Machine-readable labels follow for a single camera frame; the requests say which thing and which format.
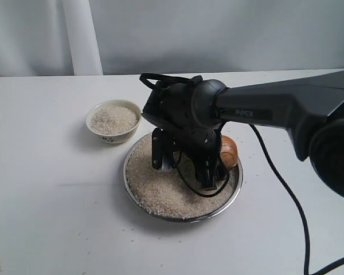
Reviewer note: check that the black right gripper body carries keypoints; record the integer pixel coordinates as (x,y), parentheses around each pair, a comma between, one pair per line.
(187,113)

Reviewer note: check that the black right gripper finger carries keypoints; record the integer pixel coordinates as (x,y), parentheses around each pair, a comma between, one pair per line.
(174,141)
(205,165)

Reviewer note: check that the brown wooden cup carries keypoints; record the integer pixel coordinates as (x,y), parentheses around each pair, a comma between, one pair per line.
(228,152)

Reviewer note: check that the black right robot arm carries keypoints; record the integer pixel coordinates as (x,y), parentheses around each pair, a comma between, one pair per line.
(310,109)

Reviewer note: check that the rice in steel basin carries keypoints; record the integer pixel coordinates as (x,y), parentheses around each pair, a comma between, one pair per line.
(164,194)

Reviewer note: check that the small cream floral bowl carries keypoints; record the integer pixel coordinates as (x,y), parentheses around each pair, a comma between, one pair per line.
(122,137)

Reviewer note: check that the rice in small bowl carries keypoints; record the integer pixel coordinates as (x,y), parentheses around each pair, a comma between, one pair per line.
(113,120)

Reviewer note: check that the large steel basin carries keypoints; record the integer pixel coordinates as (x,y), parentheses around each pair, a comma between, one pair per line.
(186,171)

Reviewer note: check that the white backdrop curtain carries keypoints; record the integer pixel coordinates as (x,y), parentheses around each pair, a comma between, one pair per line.
(60,38)

